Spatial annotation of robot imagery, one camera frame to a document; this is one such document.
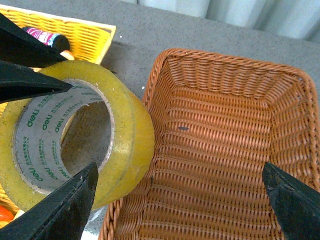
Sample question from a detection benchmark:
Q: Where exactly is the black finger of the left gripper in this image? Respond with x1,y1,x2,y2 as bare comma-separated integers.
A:
0,14,67,68
0,61,72,103

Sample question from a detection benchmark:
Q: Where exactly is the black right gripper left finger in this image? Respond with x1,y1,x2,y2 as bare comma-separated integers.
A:
0,162,99,240

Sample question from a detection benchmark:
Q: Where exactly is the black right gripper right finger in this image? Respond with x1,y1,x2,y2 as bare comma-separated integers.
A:
262,162,320,240

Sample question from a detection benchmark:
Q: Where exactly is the yellow packing tape roll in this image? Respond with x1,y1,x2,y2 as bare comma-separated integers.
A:
0,60,155,211

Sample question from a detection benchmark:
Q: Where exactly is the yellow woven basket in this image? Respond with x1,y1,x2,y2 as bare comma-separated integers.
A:
0,5,116,211

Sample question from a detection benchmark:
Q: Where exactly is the brown wicker basket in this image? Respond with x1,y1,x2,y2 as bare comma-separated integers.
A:
99,48,320,240

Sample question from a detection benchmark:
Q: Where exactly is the toy croissant bread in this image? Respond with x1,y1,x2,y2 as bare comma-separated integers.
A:
60,50,75,61

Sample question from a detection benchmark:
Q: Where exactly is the orange toy carrot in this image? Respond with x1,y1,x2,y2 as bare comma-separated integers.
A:
0,205,15,228

